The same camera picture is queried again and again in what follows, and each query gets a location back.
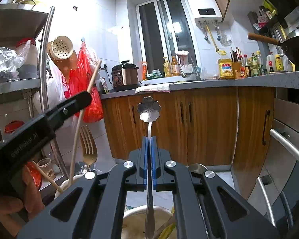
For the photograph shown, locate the red bag on shelf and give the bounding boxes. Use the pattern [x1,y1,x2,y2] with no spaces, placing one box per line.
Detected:
[4,120,43,189]

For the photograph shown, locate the large steel spoon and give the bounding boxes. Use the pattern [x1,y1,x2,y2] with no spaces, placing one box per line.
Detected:
[188,164,208,175]

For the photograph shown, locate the white water heater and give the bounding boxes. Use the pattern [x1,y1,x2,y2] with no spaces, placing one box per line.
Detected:
[187,0,222,25]

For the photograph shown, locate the yellow cooking oil bottle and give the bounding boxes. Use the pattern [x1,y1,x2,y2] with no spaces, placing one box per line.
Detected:
[218,58,234,79]

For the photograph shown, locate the electric pressure cooker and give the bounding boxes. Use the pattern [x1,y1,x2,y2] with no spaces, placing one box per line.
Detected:
[112,61,139,91]

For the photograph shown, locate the stainless oven door handle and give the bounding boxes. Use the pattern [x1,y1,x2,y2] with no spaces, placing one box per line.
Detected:
[269,128,299,162]

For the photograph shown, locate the red plastic bag hanging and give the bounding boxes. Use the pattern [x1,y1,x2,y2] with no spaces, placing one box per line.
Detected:
[64,42,104,123]

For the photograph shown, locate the white folded dish cloth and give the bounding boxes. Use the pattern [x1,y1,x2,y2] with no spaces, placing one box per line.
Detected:
[135,83,171,93]

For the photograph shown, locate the cream floral ceramic utensil holder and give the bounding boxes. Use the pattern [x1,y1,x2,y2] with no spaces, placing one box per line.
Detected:
[54,174,178,239]

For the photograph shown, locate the wooden perforated ladle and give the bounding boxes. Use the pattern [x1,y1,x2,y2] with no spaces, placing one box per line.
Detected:
[47,36,78,82]

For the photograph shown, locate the black wok wooden handle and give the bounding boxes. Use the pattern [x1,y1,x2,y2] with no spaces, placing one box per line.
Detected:
[247,26,299,71]

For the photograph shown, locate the gold fork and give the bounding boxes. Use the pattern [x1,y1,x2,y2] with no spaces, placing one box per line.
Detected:
[79,125,98,170]

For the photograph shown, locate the wooden kitchen cabinet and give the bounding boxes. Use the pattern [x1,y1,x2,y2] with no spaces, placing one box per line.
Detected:
[100,85,276,200]

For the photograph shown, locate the plastic cup on shelf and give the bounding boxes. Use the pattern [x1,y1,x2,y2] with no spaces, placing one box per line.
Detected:
[37,158,56,180]

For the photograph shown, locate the steel flower-handle fork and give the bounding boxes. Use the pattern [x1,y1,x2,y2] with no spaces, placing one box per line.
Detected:
[137,96,161,238]

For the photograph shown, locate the person's left hand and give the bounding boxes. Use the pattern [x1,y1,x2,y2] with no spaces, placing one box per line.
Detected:
[0,166,45,238]

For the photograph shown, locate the metal shelf rack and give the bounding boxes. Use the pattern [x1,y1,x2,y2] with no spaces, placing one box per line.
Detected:
[0,3,71,180]

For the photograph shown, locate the orange dish soap bottle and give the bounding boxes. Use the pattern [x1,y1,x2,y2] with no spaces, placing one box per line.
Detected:
[171,56,180,76]

